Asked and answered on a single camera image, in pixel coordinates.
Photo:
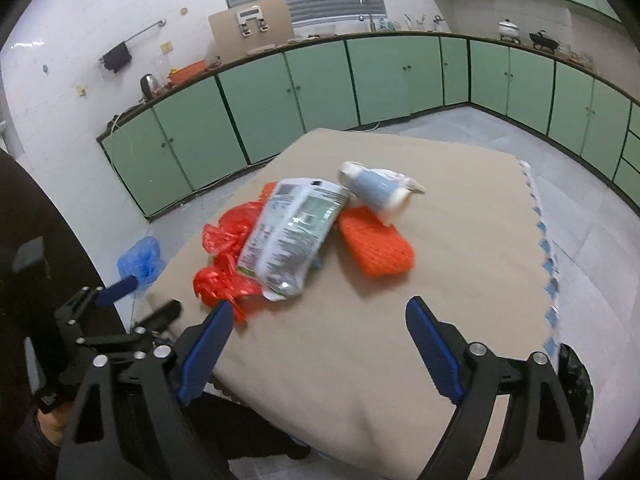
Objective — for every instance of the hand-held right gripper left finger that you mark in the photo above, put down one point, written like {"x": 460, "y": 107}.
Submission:
{"x": 207, "y": 350}

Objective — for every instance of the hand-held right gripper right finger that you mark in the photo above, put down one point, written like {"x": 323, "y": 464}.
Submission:
{"x": 432, "y": 350}

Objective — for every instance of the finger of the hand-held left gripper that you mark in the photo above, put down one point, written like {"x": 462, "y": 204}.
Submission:
{"x": 116, "y": 291}
{"x": 162, "y": 316}

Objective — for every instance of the red plastic bag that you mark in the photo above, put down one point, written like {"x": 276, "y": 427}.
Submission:
{"x": 225, "y": 240}

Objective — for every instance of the orange knitted cloth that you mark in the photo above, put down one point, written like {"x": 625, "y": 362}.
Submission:
{"x": 380, "y": 250}

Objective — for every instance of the white orange wrapper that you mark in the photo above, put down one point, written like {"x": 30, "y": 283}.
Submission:
{"x": 285, "y": 240}

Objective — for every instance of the black lined trash bin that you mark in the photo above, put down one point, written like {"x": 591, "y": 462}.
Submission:
{"x": 575, "y": 385}

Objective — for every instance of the white and blue bottle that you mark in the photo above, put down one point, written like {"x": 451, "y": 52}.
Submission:
{"x": 375, "y": 190}

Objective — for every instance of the person's left hand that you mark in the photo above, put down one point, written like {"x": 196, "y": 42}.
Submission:
{"x": 52, "y": 422}

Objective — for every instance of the blue plastic bag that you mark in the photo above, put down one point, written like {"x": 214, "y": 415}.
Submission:
{"x": 145, "y": 255}

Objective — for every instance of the black chair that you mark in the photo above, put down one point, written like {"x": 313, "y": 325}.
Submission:
{"x": 255, "y": 430}

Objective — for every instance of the dark brown furniture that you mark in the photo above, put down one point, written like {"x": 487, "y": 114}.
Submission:
{"x": 50, "y": 210}

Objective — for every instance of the beige tablecloth with blue trim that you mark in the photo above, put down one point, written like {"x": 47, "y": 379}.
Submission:
{"x": 325, "y": 360}

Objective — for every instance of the green lower cabinet run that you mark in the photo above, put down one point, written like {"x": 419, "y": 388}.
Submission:
{"x": 200, "y": 125}

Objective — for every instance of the steel electric kettle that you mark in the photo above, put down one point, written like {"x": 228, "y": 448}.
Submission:
{"x": 148, "y": 86}

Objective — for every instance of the orange plastic tray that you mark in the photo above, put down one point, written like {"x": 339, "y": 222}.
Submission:
{"x": 187, "y": 74}

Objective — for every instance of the black hanging towel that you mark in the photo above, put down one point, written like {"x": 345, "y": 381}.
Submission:
{"x": 117, "y": 57}

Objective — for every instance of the green cabinet run with drawers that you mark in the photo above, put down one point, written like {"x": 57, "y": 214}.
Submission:
{"x": 530, "y": 90}

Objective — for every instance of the brown cardboard sheet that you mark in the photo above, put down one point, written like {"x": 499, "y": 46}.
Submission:
{"x": 275, "y": 22}

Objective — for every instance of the utensil holder with utensils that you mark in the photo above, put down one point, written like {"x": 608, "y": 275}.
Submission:
{"x": 415, "y": 24}

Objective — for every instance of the white cooking pot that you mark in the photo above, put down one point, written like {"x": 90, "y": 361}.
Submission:
{"x": 508, "y": 29}

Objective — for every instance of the black wok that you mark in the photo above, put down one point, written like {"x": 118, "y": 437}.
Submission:
{"x": 542, "y": 39}

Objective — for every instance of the metal kitchen faucet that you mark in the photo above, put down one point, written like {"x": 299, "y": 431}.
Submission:
{"x": 371, "y": 22}

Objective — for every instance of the metal towel rail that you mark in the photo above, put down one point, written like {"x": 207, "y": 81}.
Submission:
{"x": 150, "y": 28}

